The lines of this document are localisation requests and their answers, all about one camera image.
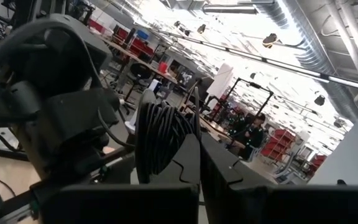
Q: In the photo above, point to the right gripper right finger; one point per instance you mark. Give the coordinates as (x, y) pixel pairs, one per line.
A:
(219, 174)

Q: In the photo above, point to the white tower fan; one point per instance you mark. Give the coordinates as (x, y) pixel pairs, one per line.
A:
(154, 85)

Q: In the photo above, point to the black ceiling spotlight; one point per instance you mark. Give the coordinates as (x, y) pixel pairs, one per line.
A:
(339, 123)
(319, 100)

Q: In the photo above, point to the black gantry frame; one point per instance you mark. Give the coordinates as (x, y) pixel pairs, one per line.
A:
(256, 85)

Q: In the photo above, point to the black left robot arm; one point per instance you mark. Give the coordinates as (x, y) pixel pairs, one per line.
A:
(57, 53)

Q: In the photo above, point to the silver ventilation duct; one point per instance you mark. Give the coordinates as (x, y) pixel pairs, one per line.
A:
(322, 46)

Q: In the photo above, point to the black plastic spool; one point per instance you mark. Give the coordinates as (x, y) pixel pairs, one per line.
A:
(141, 124)

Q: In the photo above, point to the long wooden desk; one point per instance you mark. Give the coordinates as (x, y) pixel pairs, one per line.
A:
(129, 54)

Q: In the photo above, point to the long ceiling light bar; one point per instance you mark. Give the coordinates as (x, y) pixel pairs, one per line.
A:
(291, 67)

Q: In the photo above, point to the red storage bins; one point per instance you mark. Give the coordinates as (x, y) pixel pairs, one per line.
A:
(318, 161)
(278, 144)

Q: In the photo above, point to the wooden work table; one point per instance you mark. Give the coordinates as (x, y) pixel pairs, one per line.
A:
(211, 126)

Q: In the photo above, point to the black office chair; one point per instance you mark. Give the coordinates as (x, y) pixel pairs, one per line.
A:
(140, 71)

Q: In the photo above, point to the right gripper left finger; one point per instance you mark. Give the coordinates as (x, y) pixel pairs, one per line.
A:
(185, 168)

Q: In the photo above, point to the person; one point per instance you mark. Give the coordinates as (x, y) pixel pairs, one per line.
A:
(255, 133)

